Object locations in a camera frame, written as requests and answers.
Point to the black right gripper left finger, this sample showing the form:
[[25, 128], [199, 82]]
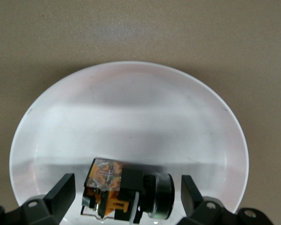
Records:
[[58, 194]]

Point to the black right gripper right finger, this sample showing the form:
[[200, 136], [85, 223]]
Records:
[[192, 199]]

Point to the orange and black push-button switch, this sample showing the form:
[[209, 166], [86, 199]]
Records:
[[131, 185]]

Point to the pale pink round plate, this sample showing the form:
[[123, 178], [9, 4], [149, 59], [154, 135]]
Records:
[[131, 117]]

